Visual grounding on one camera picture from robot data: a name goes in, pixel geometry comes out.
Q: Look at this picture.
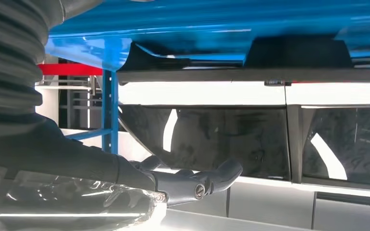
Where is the red barrier belt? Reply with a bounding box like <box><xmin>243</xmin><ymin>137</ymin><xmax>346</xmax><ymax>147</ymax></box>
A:
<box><xmin>37</xmin><ymin>64</ymin><xmax>103</xmax><ymax>77</ymax></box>

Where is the white car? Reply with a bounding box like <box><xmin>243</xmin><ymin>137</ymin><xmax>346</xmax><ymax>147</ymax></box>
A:
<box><xmin>35</xmin><ymin>76</ymin><xmax>370</xmax><ymax>231</ymax></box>

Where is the blue metal shelf rack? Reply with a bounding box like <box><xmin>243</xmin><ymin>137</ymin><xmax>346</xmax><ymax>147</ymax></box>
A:
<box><xmin>44</xmin><ymin>0</ymin><xmax>370</xmax><ymax>154</ymax></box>

